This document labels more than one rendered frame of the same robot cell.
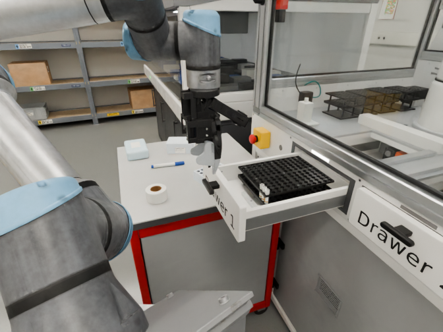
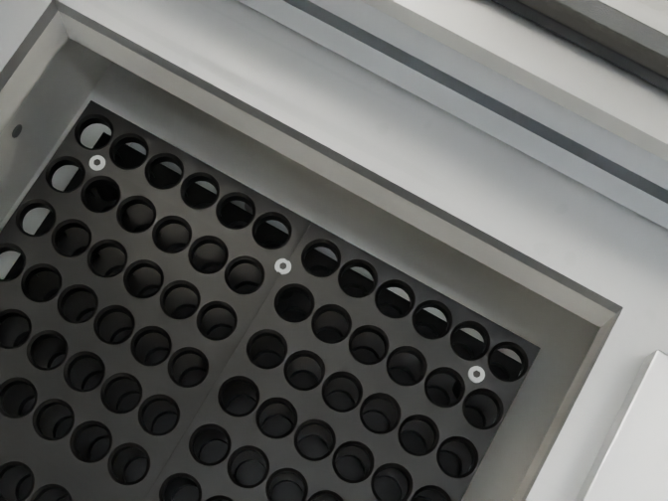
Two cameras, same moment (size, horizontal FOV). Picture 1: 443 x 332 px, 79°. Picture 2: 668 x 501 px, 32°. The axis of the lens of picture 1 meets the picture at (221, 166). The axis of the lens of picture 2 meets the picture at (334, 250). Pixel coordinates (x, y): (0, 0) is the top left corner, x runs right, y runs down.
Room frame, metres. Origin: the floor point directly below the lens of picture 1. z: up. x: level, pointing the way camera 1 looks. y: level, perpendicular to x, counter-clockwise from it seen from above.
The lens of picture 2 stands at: (0.57, -0.57, 1.28)
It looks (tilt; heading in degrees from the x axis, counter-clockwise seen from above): 73 degrees down; 133
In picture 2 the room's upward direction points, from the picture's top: 7 degrees clockwise
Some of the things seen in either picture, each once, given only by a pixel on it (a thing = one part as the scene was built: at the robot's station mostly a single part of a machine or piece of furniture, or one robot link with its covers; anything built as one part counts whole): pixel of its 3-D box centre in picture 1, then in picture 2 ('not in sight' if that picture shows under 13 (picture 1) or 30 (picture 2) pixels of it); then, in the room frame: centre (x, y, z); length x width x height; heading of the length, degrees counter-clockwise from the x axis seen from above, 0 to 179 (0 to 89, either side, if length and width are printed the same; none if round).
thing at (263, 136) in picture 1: (260, 138); not in sight; (1.05, -0.16, 0.88); 0.07 x 0.05 x 0.07; 20
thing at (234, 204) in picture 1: (221, 193); not in sight; (0.64, 0.00, 0.87); 0.29 x 0.02 x 0.11; 20
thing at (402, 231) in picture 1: (400, 232); not in sight; (0.44, -0.38, 0.91); 0.07 x 0.04 x 0.01; 20
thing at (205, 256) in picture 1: (194, 233); not in sight; (1.02, 0.13, 0.38); 0.62 x 0.58 x 0.76; 20
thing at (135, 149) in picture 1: (136, 149); not in sight; (1.14, 0.39, 0.78); 0.15 x 0.10 x 0.04; 21
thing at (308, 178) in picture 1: (283, 182); not in sight; (0.70, -0.19, 0.87); 0.22 x 0.18 x 0.06; 110
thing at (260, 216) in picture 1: (285, 182); not in sight; (0.71, -0.20, 0.86); 0.40 x 0.26 x 0.06; 110
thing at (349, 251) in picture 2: not in sight; (296, 246); (0.48, -0.50, 0.90); 0.18 x 0.02 x 0.01; 20
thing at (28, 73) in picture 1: (31, 73); not in sight; (3.71, 2.50, 0.72); 0.41 x 0.32 x 0.28; 114
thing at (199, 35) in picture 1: (200, 40); not in sight; (0.62, 0.04, 1.26); 0.09 x 0.08 x 0.11; 91
